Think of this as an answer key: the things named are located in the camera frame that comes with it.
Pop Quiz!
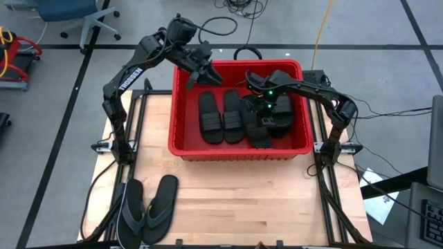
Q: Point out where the black right arm base cable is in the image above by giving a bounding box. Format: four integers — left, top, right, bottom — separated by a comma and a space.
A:
345, 93, 433, 120

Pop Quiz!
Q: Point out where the black chair base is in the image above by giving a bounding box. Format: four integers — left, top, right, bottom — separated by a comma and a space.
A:
0, 113, 12, 136

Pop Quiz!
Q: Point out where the black arm base cable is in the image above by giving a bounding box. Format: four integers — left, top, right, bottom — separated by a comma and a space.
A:
345, 93, 433, 120
79, 160, 117, 241

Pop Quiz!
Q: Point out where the grey desk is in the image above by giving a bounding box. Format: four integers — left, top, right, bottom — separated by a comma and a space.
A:
404, 181, 443, 249

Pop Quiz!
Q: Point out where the black floor cable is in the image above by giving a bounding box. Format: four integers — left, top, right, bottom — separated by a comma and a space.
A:
347, 165, 425, 217

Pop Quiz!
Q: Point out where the blue office chair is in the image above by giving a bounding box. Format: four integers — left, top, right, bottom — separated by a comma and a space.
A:
37, 0, 122, 55

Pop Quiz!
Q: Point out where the grey flat panel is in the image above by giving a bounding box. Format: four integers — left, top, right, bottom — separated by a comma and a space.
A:
426, 95, 443, 191

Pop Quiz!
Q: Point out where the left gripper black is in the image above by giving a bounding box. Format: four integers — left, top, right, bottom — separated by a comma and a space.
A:
186, 41, 224, 90

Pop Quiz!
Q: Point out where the black cable bundle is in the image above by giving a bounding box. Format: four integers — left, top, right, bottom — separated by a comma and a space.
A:
213, 0, 269, 18

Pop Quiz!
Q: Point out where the red and black cart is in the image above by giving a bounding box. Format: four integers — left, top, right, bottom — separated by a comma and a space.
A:
0, 26, 44, 92

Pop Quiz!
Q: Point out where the black slide sandal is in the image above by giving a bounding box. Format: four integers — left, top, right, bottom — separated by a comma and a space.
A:
223, 89, 246, 144
198, 91, 225, 145
242, 95, 273, 149
271, 93, 296, 139

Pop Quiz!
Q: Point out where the black looped cable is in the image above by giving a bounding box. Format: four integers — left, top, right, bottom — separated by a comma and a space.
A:
233, 46, 263, 60

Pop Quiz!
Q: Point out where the black flip-flop sandal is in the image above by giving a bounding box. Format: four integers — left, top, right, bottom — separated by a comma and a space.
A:
117, 178, 146, 249
142, 174, 180, 246

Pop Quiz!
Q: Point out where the black left arm base cable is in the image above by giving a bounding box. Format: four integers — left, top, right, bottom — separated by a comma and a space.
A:
79, 160, 117, 241

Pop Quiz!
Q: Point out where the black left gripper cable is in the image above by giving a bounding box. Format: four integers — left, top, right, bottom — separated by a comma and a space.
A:
197, 16, 239, 44

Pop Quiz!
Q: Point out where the black vented box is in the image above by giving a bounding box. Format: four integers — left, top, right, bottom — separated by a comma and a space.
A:
302, 70, 328, 87

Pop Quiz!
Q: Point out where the yellow cable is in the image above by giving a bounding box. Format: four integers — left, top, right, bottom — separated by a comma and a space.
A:
310, 0, 334, 70
0, 26, 14, 77

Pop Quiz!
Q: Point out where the black keyboard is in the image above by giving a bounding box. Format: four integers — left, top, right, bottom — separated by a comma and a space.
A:
420, 199, 443, 248

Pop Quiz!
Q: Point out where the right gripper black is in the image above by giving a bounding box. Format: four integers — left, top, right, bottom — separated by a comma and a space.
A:
246, 70, 289, 127

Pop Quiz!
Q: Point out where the white paper sheet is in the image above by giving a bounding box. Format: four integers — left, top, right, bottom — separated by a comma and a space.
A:
359, 167, 399, 225

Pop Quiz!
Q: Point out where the white thin cable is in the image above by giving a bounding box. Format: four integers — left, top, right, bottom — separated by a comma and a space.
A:
116, 179, 129, 249

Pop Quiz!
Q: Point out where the red plastic bin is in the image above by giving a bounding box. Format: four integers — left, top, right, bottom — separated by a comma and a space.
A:
168, 58, 315, 163

